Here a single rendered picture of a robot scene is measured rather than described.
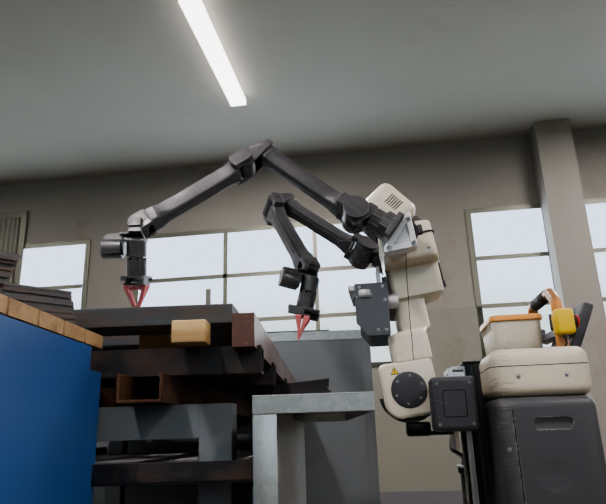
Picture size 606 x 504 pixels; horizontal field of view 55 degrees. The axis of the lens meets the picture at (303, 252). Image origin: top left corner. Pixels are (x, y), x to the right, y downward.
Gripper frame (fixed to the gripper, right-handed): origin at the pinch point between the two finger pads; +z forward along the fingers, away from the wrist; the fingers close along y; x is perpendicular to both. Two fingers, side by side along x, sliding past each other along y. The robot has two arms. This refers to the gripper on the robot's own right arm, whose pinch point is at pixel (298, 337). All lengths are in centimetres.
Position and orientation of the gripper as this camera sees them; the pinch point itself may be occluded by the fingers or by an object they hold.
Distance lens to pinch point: 184.6
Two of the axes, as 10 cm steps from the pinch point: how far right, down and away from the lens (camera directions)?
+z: -2.0, 9.4, -2.9
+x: 0.1, 2.9, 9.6
